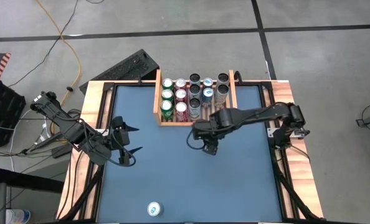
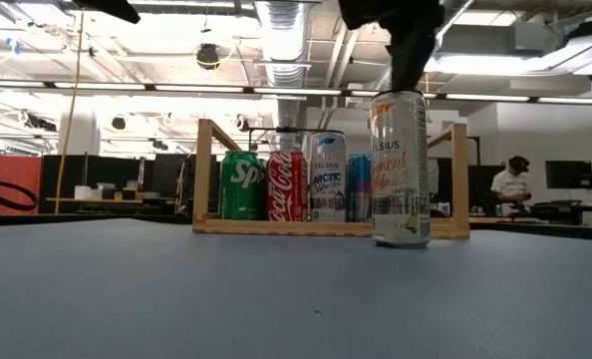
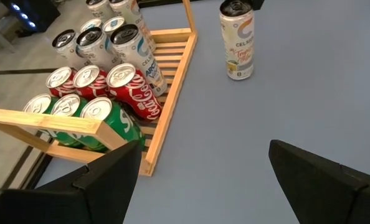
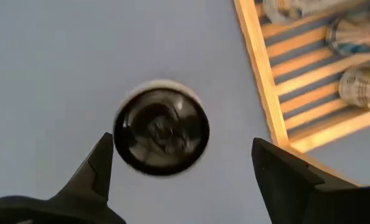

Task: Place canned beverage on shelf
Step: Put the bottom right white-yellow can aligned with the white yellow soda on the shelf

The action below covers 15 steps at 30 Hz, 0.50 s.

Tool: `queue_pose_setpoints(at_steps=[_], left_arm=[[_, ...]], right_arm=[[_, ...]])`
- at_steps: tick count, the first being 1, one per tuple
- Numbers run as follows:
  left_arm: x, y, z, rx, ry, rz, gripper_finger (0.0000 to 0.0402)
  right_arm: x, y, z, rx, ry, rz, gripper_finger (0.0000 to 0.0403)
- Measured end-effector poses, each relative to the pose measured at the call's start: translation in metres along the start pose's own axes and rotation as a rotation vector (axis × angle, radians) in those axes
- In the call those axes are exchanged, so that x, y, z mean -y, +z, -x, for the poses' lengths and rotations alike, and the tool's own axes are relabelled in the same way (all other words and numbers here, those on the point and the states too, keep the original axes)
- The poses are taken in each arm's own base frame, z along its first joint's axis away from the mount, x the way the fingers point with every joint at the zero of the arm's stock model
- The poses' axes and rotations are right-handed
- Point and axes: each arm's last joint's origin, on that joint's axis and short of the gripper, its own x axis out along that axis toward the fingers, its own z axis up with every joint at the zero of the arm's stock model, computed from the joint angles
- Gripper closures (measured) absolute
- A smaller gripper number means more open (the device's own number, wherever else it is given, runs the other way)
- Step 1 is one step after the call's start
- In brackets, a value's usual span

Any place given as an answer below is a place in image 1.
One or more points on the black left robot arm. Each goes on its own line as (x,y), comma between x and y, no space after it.
(73,130)

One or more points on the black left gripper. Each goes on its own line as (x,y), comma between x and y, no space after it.
(120,138)

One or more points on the white Celsius Arctic Vibe can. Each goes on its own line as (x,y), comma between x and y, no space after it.
(194,107)
(195,78)

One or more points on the white plastic jug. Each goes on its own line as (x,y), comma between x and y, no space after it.
(17,216)

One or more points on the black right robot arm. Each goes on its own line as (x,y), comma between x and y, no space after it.
(266,113)

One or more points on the black plastic crate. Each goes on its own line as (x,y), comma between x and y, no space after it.
(7,112)

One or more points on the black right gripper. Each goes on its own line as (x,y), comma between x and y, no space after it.
(219,121)

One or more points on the wooden slatted shelf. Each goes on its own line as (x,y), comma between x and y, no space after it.
(172,124)

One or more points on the red Coca-Cola can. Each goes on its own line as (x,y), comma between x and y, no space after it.
(181,109)
(181,94)
(181,83)

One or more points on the green Sprite can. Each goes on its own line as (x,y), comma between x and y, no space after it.
(167,94)
(166,107)
(167,83)

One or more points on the black floor beam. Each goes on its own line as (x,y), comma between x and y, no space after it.
(26,180)

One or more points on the silver blue Red Bull can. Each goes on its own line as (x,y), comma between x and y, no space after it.
(207,81)
(207,93)
(154,208)

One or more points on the black power adapter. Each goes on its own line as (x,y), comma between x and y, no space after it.
(60,151)

